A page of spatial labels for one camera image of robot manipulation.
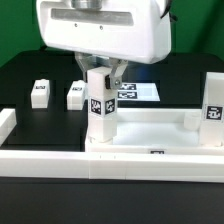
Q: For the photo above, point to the white desk top tray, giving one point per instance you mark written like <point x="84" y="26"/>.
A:
<point x="156" y="131"/>

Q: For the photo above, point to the white U-shaped boundary fence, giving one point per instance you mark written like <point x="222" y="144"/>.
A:
<point x="63" y="162"/>

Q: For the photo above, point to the fiducial marker sheet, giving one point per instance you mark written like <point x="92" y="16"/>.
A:
<point x="138" y="92"/>

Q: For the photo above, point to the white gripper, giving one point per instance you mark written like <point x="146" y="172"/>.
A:
<point x="132" y="30"/>

